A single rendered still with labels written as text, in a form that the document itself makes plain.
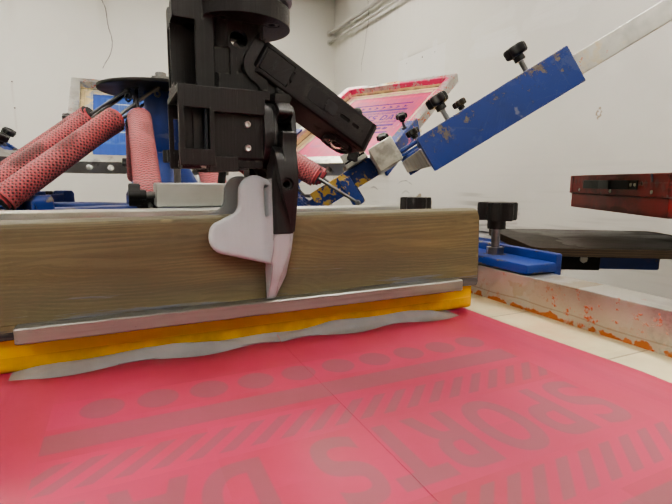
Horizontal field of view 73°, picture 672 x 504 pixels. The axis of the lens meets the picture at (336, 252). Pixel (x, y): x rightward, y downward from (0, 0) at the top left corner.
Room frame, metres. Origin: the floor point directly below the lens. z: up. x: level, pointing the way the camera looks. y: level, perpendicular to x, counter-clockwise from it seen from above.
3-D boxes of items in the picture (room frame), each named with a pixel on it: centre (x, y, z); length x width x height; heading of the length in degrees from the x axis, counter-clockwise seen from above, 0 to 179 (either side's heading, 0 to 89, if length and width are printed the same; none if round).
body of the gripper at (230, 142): (0.35, 0.08, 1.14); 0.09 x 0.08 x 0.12; 115
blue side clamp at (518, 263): (0.59, -0.15, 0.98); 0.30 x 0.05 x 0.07; 25
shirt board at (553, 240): (1.15, -0.22, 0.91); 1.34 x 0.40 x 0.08; 85
